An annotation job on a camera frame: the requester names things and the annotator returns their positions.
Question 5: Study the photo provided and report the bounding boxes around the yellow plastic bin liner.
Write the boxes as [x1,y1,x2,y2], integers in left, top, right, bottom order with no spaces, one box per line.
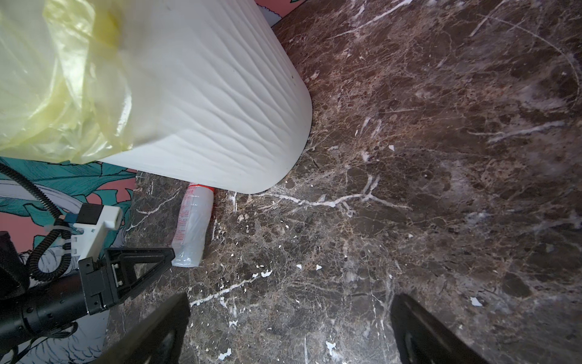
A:
[1,1,133,164]

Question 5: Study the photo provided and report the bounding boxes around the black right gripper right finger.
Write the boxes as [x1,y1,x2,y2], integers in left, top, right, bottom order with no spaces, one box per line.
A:
[390,294,487,364]

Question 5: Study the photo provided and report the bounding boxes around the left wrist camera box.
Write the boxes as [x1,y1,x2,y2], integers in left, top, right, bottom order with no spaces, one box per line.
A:
[65,203,123,261]

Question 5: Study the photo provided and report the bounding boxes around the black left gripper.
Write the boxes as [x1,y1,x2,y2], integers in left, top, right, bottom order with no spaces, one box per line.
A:
[1,247,175,350]

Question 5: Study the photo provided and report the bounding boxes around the white opaque bottle red cap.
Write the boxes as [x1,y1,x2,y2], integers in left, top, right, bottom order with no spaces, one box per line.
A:
[171,184,215,268]

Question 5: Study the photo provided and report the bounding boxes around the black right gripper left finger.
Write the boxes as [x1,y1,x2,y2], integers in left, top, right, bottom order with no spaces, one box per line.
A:
[94,293,190,363]

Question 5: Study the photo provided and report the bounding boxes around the white ribbed trash bin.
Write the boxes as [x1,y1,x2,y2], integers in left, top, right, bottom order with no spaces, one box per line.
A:
[107,1,312,194]

